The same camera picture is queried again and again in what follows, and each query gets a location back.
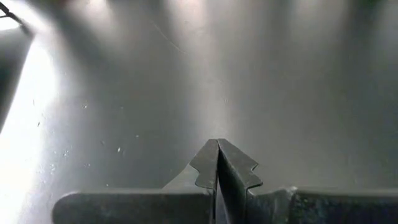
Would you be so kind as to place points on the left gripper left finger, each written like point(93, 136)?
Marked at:
point(155, 205)

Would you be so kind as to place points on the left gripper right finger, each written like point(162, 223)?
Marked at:
point(280, 205)

